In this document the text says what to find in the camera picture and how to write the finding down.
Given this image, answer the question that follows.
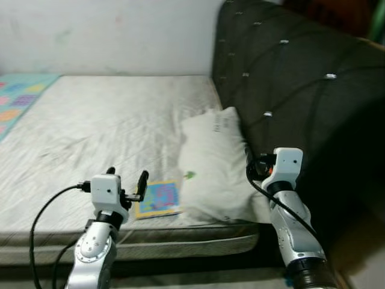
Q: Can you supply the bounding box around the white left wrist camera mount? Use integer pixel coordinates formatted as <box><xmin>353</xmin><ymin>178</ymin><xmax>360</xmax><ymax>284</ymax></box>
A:
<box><xmin>90</xmin><ymin>174</ymin><xmax>123</xmax><ymax>213</ymax></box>

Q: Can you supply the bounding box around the teal patterned blanket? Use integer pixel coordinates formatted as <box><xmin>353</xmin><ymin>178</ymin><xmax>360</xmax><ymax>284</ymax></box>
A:
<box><xmin>0</xmin><ymin>73</ymin><xmax>61</xmax><ymax>142</ymax></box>

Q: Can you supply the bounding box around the grey quilted mattress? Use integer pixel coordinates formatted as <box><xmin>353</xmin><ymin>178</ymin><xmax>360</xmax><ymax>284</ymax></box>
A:
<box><xmin>0</xmin><ymin>74</ymin><xmax>271</xmax><ymax>266</ymax></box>

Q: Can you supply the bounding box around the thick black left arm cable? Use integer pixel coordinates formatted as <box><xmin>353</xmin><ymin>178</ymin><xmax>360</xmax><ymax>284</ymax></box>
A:
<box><xmin>29</xmin><ymin>182</ymin><xmax>92</xmax><ymax>289</ymax></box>

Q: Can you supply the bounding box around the colourful children's board book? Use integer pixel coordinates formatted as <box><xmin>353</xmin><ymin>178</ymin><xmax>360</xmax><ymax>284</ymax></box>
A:
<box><xmin>134</xmin><ymin>179</ymin><xmax>183</xmax><ymax>220</ymax></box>

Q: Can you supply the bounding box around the white pillow with green print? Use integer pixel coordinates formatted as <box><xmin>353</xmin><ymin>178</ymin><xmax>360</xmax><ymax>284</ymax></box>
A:
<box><xmin>179</xmin><ymin>107</ymin><xmax>260</xmax><ymax>223</ymax></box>

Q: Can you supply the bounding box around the dark tufted studded headboard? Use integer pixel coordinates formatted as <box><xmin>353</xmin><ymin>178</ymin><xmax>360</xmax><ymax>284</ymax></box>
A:
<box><xmin>212</xmin><ymin>0</ymin><xmax>385</xmax><ymax>259</ymax></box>

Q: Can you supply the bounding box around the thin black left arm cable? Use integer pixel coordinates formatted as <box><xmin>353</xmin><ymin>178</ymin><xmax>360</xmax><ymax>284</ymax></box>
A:
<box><xmin>52</xmin><ymin>240</ymin><xmax>82</xmax><ymax>289</ymax></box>

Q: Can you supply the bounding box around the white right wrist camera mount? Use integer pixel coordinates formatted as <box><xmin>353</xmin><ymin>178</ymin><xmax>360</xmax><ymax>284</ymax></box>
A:
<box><xmin>271</xmin><ymin>148</ymin><xmax>304</xmax><ymax>187</ymax></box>

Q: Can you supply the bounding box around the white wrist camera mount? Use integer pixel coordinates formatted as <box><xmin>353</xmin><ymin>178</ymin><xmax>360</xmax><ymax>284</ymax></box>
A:
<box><xmin>90</xmin><ymin>174</ymin><xmax>123</xmax><ymax>213</ymax></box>
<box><xmin>271</xmin><ymin>148</ymin><xmax>304</xmax><ymax>187</ymax></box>

